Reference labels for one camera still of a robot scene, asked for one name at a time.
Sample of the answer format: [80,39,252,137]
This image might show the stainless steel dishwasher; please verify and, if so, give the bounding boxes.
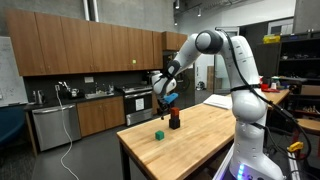
[32,103,83,152]

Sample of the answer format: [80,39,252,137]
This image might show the white paper stack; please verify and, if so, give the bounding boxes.
[203,94,234,111]

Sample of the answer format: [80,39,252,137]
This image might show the brown upper wall cabinets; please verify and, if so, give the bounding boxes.
[5,8,164,77]

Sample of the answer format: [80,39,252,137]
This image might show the white wall whiteboard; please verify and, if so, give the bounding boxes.
[0,35,29,108]

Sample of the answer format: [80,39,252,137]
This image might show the blue lounge chair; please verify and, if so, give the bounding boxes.
[0,106,27,148]

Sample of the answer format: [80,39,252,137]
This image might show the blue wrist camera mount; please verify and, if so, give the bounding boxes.
[163,92,180,105]

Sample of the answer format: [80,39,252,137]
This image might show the black shelving unit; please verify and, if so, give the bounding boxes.
[255,31,320,103]

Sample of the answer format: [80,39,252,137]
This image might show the stainless steel refrigerator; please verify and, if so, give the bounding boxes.
[173,63,196,112]

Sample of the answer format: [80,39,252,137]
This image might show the yellow storage box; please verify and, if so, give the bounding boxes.
[262,34,282,45]

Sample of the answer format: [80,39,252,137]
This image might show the green wooden block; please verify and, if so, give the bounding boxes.
[154,130,165,141]

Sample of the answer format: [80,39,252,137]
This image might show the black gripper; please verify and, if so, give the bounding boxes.
[156,95,172,121]

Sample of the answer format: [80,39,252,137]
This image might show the countertop coffee maker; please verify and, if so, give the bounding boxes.
[58,81,82,100]

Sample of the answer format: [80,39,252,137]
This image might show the steel electric kettle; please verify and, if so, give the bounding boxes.
[34,89,47,105]

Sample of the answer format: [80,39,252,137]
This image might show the red wooden block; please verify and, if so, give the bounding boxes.
[170,106,181,118]

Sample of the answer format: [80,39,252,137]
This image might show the wooden butcher block table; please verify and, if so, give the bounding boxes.
[116,88,291,180]

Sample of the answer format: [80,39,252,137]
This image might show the small brown upper cabinet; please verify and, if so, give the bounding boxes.
[162,31,189,52]

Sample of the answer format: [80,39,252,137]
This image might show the brown lower sink cabinet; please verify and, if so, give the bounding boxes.
[76,95,127,138]

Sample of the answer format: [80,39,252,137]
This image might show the yellow bar clamp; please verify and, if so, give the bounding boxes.
[287,141,305,154]

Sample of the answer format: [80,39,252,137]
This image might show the red tray with cup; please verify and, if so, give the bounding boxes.
[259,82,281,94]

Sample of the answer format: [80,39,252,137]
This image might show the white hanging power cable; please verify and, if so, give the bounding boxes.
[54,87,81,180]

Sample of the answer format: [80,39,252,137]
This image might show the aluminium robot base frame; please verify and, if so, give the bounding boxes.
[212,144,236,180]

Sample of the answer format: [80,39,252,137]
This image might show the black wooden block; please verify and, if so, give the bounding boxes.
[168,118,181,131]

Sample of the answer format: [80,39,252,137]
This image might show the white ceiling pipes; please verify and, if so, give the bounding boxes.
[82,0,100,23]

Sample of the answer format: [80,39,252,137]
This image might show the black kitchen countertop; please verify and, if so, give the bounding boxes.
[22,89,125,112]

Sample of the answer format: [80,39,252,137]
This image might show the steel kitchen sink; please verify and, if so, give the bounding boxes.
[84,91,115,100]

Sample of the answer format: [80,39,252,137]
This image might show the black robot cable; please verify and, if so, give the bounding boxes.
[216,29,313,162]

